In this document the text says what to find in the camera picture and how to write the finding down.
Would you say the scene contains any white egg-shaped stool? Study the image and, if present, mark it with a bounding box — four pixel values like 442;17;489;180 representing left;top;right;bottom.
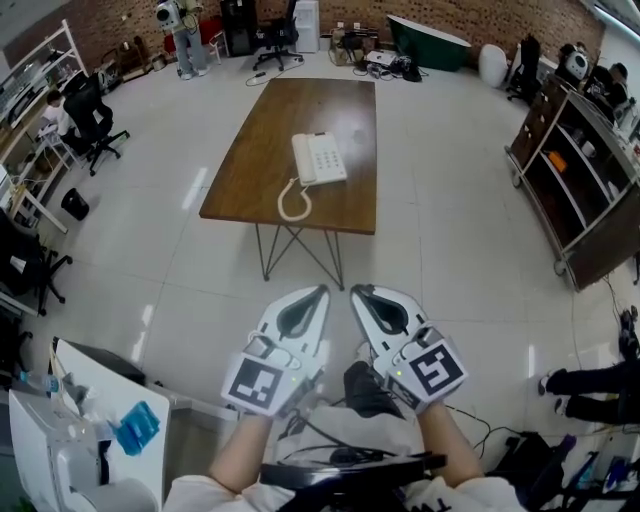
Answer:
478;43;507;89

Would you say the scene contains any black waste bin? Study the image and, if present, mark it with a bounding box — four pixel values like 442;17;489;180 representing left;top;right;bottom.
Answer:
60;187;91;222

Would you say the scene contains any white side desk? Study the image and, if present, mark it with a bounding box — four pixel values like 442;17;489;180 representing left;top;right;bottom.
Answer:
48;337;172;512

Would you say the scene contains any white machine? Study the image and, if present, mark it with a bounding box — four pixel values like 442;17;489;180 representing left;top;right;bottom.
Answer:
8;388;161;512

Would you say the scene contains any white water dispenser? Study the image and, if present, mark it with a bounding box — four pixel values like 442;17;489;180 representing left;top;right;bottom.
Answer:
293;0;321;54

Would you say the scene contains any wooden shelf cart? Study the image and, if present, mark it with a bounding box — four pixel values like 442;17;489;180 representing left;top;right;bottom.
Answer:
503;74;640;292

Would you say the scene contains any person's black shoe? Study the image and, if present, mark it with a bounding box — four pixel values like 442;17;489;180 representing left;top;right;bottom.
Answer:
343;359;407;420

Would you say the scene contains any person's right forearm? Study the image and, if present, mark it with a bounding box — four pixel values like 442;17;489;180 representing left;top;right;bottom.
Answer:
416;401;487;490

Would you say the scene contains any white round-lens device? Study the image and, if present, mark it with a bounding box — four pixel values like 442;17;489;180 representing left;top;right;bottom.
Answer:
154;0;184;36

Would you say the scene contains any blue plastic holder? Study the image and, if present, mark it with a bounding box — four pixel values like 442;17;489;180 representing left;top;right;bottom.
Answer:
114;401;161;457

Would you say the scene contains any black cabinet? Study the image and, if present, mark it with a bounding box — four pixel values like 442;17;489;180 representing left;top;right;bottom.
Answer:
219;0;259;57

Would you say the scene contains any wooden table with metal legs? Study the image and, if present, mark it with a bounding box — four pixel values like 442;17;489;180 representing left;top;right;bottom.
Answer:
198;77;378;293

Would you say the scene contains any white desk telephone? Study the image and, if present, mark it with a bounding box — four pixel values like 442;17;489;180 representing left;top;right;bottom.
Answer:
277;131;349;222

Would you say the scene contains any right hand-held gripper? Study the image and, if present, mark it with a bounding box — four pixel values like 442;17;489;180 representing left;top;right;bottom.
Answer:
349;283;469;414

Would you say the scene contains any black office chair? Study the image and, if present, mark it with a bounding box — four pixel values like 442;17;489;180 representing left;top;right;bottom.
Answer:
251;0;306;72
505;33;545;107
0;208;75;318
62;73;131;177

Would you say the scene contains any person's left forearm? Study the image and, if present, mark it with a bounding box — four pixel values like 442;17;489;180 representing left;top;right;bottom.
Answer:
207;410;282;497

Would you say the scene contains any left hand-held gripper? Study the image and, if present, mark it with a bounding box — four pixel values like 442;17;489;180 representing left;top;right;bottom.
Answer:
220;284;332;419

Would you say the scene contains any dark green bathtub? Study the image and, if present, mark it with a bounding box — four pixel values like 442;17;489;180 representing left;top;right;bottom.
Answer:
387;14;474;72

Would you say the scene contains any clear water bottle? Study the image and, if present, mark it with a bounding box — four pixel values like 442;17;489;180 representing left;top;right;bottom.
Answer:
20;372;62;397

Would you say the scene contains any white metal shelf rack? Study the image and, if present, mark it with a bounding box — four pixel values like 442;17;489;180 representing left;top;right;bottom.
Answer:
0;18;85;236

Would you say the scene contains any person's white shirt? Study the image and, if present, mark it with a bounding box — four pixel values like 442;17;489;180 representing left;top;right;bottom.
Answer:
163;473;524;512

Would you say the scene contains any black chest bar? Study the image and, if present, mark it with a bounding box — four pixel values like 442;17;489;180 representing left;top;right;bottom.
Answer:
258;451;447;490

